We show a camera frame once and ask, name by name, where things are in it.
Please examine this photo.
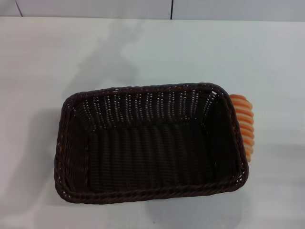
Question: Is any black woven wicker basket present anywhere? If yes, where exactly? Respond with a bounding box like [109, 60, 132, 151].
[55, 82, 249, 205]

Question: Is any orange striped spiral bread roll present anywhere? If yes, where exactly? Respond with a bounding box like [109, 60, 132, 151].
[229, 94, 255, 163]

